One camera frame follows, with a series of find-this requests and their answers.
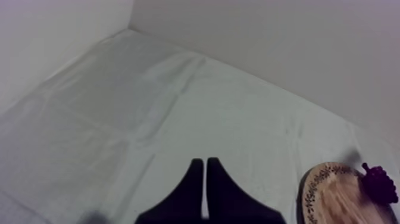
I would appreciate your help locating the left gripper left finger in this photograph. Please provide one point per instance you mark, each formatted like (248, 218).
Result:
(184, 200)

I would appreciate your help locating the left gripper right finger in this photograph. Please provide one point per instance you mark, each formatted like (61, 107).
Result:
(228, 200)

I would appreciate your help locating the round wooden board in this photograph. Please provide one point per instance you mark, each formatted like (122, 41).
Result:
(340, 197)

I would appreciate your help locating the purple toy grapes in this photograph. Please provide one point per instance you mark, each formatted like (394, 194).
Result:
(379, 184)

